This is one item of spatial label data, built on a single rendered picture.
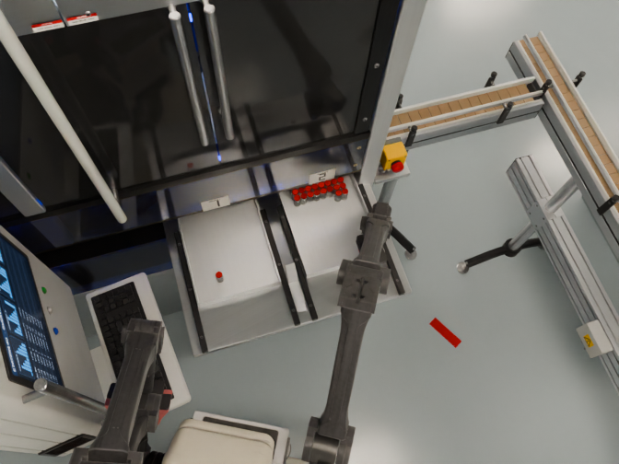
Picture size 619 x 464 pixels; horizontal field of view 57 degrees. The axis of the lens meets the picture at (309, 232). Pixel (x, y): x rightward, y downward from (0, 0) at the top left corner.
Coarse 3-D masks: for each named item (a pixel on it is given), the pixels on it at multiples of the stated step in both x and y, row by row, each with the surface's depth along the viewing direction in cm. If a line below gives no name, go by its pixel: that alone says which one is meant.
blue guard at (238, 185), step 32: (288, 160) 162; (320, 160) 168; (352, 160) 174; (160, 192) 157; (192, 192) 162; (224, 192) 168; (256, 192) 174; (32, 224) 151; (64, 224) 156; (96, 224) 162; (128, 224) 167
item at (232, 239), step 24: (192, 216) 185; (216, 216) 185; (240, 216) 186; (192, 240) 182; (216, 240) 182; (240, 240) 182; (264, 240) 183; (192, 264) 178; (216, 264) 179; (240, 264) 179; (264, 264) 179; (216, 288) 176; (240, 288) 176; (264, 288) 176
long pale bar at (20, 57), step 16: (0, 0) 88; (0, 16) 84; (0, 32) 86; (16, 48) 90; (16, 64) 94; (32, 64) 95; (32, 80) 97; (48, 96) 102; (48, 112) 105; (64, 128) 110; (80, 144) 117; (80, 160) 121; (96, 176) 128; (112, 192) 149; (112, 208) 142
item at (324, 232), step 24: (288, 192) 190; (360, 192) 187; (288, 216) 186; (312, 216) 187; (336, 216) 187; (360, 216) 187; (312, 240) 183; (336, 240) 184; (312, 264) 180; (336, 264) 180
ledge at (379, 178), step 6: (378, 168) 195; (408, 168) 196; (378, 174) 194; (384, 174) 195; (390, 174) 195; (396, 174) 195; (402, 174) 195; (408, 174) 196; (378, 180) 193; (384, 180) 194
